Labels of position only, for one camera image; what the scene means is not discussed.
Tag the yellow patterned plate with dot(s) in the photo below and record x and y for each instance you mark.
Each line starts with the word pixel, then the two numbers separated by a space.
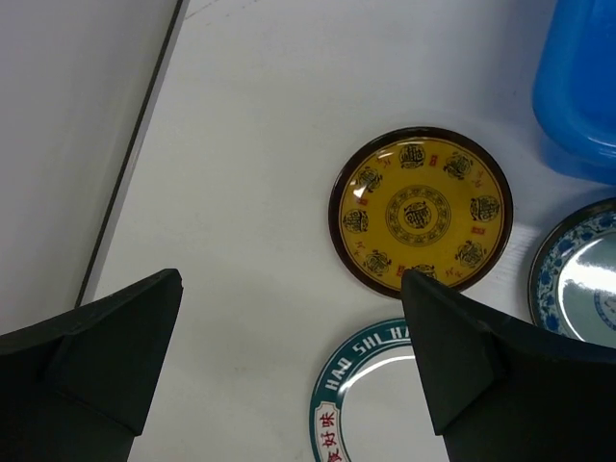
pixel 420 198

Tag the blue plastic bin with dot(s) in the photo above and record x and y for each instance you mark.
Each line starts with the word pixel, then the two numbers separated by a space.
pixel 573 97

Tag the white plate green lettered rim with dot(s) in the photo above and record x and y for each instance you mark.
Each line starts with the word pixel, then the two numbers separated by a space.
pixel 368 401

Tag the blue floral plate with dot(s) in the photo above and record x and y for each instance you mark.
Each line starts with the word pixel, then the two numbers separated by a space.
pixel 571 285

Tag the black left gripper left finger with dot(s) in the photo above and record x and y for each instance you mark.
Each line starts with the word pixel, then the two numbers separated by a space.
pixel 79 386

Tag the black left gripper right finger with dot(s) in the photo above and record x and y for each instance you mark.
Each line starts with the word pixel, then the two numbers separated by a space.
pixel 500 389

